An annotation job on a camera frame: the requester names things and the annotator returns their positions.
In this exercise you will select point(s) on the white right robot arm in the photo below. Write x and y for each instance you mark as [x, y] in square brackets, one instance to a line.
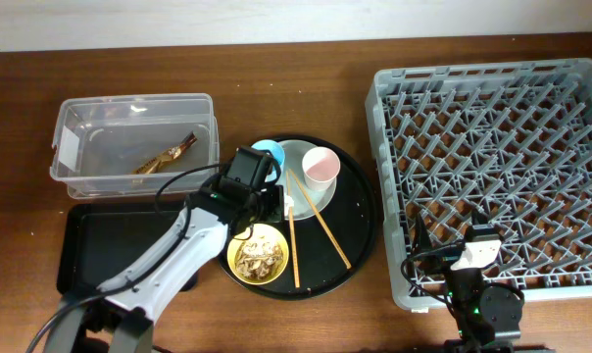
[487, 314]

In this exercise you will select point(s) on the grey dishwasher rack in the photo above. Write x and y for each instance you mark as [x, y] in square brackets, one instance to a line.
[512, 141]

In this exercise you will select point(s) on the pink plastic cup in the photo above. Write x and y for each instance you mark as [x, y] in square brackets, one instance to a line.
[321, 166]

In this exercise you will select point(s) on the white tissue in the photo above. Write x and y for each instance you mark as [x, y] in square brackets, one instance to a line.
[288, 201]

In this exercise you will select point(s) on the blue plastic cup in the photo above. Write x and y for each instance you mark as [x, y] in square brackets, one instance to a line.
[277, 152]

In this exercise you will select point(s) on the right wooden chopstick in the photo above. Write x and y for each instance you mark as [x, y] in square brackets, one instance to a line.
[322, 222]

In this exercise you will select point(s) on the yellow bowl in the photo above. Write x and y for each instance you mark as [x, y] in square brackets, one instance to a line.
[258, 231]

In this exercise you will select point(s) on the clear plastic bin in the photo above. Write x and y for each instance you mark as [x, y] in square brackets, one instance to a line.
[100, 141]

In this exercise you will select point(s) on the gold snack wrapper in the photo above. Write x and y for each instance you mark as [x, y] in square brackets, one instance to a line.
[166, 157]

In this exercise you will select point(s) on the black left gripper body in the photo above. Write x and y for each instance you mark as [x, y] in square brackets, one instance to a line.
[273, 204]

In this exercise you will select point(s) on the black rectangular tray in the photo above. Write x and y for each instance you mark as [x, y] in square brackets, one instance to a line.
[103, 239]

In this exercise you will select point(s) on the peanut shell food scraps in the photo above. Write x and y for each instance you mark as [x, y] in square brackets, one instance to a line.
[258, 259]

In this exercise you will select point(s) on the left wooden chopstick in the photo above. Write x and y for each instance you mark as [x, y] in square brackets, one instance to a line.
[294, 254]

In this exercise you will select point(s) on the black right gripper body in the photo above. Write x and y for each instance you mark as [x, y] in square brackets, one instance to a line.
[443, 260]

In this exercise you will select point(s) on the light grey plate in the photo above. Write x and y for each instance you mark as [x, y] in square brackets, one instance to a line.
[295, 150]

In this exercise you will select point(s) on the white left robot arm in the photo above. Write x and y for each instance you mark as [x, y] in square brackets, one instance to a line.
[138, 295]

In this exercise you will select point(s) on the round black serving tray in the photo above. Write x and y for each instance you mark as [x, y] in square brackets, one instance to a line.
[351, 216]

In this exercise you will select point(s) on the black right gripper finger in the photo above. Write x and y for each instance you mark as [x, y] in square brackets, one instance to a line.
[478, 219]
[421, 242]

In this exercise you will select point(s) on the wooden chopstick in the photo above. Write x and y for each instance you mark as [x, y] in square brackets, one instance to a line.
[322, 222]
[294, 254]

